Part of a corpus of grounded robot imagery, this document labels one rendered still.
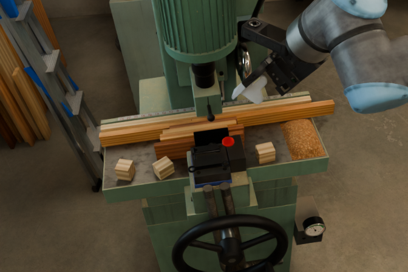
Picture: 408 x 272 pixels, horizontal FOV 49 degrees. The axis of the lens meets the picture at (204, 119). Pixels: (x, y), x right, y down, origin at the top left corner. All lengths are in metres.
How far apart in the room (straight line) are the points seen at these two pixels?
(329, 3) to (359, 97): 0.15
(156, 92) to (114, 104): 1.27
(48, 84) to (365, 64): 1.45
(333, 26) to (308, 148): 0.53
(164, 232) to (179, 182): 0.23
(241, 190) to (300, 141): 0.23
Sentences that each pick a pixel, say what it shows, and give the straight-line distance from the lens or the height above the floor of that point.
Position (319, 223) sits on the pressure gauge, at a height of 0.69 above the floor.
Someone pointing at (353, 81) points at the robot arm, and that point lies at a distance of 0.72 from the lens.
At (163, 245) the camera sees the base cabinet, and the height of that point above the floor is 0.60.
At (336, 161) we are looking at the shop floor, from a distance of 2.42.
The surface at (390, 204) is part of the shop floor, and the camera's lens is 2.31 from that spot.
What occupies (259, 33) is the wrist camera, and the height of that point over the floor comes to 1.32.
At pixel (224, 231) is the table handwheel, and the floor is 0.83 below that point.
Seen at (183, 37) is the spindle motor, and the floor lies 1.26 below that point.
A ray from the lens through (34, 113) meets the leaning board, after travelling 2.62.
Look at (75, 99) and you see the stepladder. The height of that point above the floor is 0.51.
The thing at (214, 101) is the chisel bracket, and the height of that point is 1.05.
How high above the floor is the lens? 1.81
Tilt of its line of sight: 44 degrees down
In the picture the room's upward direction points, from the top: 7 degrees counter-clockwise
